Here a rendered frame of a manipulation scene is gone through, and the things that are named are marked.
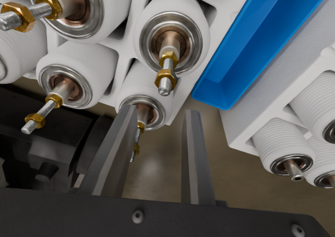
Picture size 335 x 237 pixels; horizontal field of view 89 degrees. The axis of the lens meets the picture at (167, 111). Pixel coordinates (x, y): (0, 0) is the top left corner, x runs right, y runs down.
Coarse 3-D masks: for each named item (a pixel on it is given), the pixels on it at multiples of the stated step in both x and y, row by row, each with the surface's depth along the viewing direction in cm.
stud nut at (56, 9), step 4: (36, 0) 15; (40, 0) 15; (44, 0) 15; (48, 0) 15; (52, 0) 15; (56, 0) 15; (52, 4) 15; (56, 4) 15; (52, 8) 15; (56, 8) 15; (60, 8) 16; (52, 12) 15; (56, 12) 15; (60, 12) 16; (48, 16) 16; (52, 16) 16; (56, 16) 16
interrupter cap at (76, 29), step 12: (84, 0) 18; (96, 0) 18; (84, 12) 19; (96, 12) 18; (48, 24) 19; (60, 24) 19; (72, 24) 19; (84, 24) 19; (96, 24) 19; (72, 36) 20; (84, 36) 20
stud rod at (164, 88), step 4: (164, 60) 17; (168, 60) 16; (164, 64) 16; (168, 64) 16; (172, 64) 16; (164, 68) 15; (168, 68) 15; (172, 68) 16; (160, 80) 14; (164, 80) 14; (168, 80) 14; (160, 84) 13; (164, 84) 13; (168, 84) 13; (160, 88) 13; (164, 88) 13; (168, 88) 13; (160, 92) 13; (164, 92) 13; (168, 92) 13
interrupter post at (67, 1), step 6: (60, 0) 16; (66, 0) 16; (72, 0) 17; (60, 6) 16; (66, 6) 16; (72, 6) 17; (78, 6) 18; (66, 12) 16; (72, 12) 18; (60, 18) 17
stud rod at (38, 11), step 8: (32, 8) 13; (40, 8) 14; (48, 8) 15; (0, 16) 11; (8, 16) 12; (16, 16) 12; (40, 16) 14; (0, 24) 11; (8, 24) 11; (16, 24) 12
